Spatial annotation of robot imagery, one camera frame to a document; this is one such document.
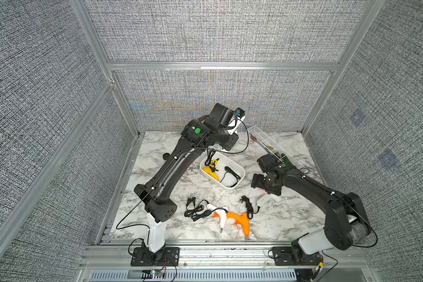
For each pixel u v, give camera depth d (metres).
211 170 0.90
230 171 1.00
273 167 0.63
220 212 0.85
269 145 1.13
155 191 0.45
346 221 0.43
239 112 0.59
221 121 0.51
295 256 0.66
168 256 0.73
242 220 0.83
